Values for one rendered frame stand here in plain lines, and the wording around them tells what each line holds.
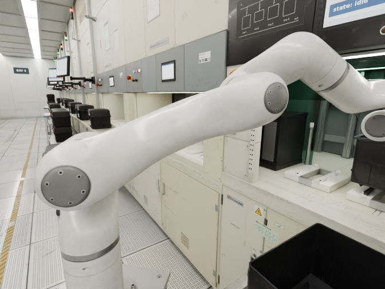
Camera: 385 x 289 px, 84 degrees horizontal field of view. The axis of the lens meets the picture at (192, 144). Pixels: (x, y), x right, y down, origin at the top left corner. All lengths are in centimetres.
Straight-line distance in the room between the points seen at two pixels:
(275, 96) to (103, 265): 48
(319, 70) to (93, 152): 50
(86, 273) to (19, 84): 1358
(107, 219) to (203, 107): 31
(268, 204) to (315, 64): 62
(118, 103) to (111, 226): 334
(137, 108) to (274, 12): 164
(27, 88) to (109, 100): 1042
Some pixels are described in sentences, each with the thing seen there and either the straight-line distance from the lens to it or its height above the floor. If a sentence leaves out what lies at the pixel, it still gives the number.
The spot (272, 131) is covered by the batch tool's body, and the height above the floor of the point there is 108.
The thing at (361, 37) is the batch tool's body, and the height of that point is 142.
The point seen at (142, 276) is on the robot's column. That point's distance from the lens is 73.
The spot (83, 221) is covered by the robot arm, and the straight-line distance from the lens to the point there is 51.
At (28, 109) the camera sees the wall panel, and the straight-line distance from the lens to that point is 1398.
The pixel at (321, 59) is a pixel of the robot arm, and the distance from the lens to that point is 57.
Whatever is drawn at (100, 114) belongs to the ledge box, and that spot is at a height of 100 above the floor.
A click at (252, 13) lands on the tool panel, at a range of 104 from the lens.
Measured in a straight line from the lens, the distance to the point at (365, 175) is 102.
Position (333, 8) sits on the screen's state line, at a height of 152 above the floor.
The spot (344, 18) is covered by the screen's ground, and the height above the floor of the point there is 148.
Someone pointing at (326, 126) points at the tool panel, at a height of 105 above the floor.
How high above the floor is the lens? 127
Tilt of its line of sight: 13 degrees down
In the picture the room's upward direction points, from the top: straight up
